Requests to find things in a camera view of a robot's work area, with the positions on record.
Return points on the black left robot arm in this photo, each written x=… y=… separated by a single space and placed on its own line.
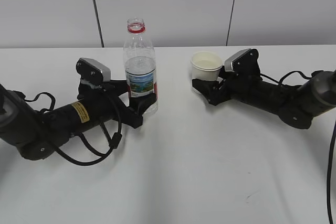
x=38 y=134

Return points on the white paper cup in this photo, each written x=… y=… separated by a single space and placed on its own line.
x=206 y=66

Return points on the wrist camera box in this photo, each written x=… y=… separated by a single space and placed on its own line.
x=243 y=62
x=92 y=72

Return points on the clear plastic water bottle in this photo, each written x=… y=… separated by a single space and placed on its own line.
x=139 y=60

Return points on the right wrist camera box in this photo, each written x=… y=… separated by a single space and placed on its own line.
x=243 y=62

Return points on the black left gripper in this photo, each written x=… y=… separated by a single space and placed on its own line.
x=103 y=103

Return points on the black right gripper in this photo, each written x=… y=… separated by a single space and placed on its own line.
x=233 y=86

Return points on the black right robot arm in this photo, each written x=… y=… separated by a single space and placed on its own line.
x=294 y=105

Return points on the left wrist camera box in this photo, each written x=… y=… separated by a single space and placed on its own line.
x=92 y=72

